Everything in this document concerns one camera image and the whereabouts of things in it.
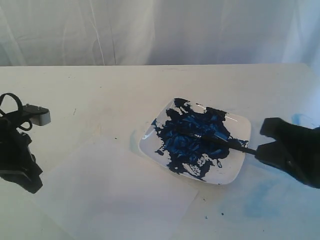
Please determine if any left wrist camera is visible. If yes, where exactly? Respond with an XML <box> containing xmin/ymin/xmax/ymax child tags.
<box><xmin>22</xmin><ymin>104</ymin><xmax>51</xmax><ymax>126</ymax></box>

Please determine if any black paintbrush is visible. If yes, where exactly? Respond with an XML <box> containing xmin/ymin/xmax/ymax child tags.
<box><xmin>174</xmin><ymin>128</ymin><xmax>257</xmax><ymax>156</ymax></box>

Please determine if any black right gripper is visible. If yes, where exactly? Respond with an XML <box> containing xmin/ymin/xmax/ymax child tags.
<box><xmin>255</xmin><ymin>117</ymin><xmax>320</xmax><ymax>189</ymax></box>

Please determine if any white backdrop curtain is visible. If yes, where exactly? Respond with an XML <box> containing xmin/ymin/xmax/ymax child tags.
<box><xmin>0</xmin><ymin>0</ymin><xmax>320</xmax><ymax>76</ymax></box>

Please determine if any white paper sheet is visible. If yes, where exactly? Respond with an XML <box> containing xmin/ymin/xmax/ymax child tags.
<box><xmin>35</xmin><ymin>138</ymin><xmax>198</xmax><ymax>240</ymax></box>

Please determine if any white square paint plate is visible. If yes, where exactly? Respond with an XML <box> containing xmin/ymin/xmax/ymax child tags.
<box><xmin>139</xmin><ymin>98</ymin><xmax>252</xmax><ymax>185</ymax></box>

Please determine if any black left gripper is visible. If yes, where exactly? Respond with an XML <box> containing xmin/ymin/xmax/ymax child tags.
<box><xmin>0</xmin><ymin>113</ymin><xmax>43</xmax><ymax>194</ymax></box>

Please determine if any black left camera cable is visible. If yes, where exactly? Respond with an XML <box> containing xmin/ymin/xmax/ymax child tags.
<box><xmin>0</xmin><ymin>92</ymin><xmax>33</xmax><ymax>132</ymax></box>

